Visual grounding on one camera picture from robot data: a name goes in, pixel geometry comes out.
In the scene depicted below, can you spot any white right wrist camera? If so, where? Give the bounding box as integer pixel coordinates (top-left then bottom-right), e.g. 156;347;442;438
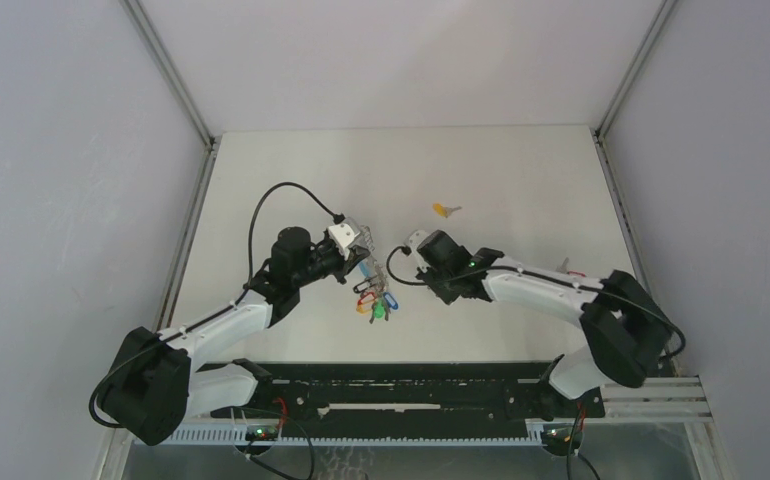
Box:
403;229;429;254

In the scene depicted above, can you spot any black tagged key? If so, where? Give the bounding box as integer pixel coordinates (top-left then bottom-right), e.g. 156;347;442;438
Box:
352;278;378;296

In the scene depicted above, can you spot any right green led board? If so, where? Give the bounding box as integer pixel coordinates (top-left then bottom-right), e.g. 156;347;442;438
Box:
541;425;582;444

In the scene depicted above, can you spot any left aluminium frame post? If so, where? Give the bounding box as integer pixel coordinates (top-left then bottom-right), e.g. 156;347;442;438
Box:
120;0;215;148

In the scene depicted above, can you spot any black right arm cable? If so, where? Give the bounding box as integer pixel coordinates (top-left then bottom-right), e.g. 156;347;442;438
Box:
385;245;439;289

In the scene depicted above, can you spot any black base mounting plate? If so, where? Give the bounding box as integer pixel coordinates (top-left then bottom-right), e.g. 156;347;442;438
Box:
143;361;681;440

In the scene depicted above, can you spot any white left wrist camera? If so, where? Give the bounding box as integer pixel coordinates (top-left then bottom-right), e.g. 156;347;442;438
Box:
326;219;360;260

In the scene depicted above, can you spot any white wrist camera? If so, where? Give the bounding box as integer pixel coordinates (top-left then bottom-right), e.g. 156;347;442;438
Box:
326;219;360;260
403;229;429;254

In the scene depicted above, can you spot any green tagged key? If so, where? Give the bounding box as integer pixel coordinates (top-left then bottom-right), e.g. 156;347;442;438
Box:
371;300;390;321

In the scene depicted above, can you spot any right aluminium table rail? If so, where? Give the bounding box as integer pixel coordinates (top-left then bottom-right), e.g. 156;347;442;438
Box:
592;132;658;304

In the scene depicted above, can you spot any left green led board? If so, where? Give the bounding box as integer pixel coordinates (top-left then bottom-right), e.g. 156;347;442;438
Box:
245;426;280;443

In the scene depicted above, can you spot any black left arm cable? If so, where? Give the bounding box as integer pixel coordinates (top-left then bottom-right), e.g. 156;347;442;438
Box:
245;181;347;293

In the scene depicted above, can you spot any left aluminium table rail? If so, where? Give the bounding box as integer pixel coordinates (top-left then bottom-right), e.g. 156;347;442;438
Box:
148;137;220;333

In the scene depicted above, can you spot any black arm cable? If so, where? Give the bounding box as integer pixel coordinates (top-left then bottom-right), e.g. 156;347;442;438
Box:
385;245;439;289
245;181;347;293

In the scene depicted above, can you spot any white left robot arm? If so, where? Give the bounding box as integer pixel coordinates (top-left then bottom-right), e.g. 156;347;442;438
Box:
89;220;370;446

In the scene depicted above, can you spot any right aluminium frame post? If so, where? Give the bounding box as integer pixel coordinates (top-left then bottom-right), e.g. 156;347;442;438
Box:
594;0;681;143

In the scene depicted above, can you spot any green led board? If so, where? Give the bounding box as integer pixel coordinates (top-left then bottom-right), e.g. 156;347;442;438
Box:
245;426;280;443
541;425;582;444

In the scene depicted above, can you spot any white comb cable duct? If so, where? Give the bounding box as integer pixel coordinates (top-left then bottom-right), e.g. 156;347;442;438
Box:
159;423;543;447

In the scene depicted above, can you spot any blue tagged key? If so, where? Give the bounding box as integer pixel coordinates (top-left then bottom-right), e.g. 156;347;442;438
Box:
383;291;399;311

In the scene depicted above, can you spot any aluminium table rail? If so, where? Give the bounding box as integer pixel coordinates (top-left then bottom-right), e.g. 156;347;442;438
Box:
592;132;658;304
148;137;220;333

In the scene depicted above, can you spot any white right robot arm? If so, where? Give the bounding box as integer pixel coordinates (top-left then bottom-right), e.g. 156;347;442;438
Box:
402;230;685;416

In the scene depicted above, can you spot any aluminium frame post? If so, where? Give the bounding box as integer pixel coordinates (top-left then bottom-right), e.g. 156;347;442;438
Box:
120;0;215;148
594;0;681;143

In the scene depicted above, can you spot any red tagged key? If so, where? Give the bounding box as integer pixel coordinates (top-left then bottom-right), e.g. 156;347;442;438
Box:
556;257;586;277
357;291;378;308

